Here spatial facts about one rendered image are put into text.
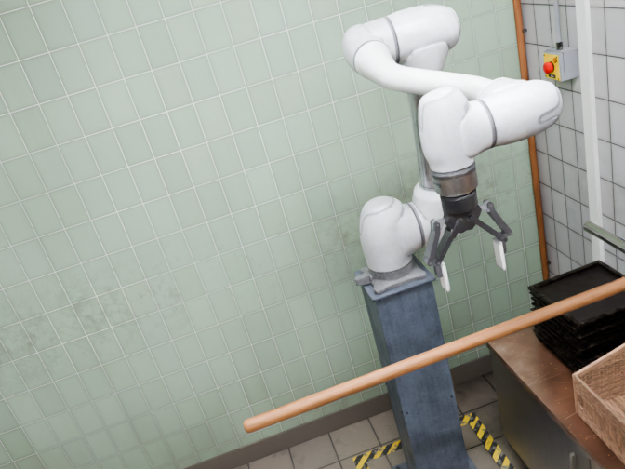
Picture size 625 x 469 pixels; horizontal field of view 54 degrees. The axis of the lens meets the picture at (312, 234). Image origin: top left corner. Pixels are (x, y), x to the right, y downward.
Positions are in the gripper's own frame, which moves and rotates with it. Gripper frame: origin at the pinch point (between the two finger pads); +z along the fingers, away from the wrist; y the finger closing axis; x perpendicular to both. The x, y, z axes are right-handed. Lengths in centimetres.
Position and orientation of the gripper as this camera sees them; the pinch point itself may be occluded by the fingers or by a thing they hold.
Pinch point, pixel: (472, 274)
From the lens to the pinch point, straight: 140.5
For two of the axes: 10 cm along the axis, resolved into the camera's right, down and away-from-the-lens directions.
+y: -9.3, 3.4, -1.3
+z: 2.7, 8.8, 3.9
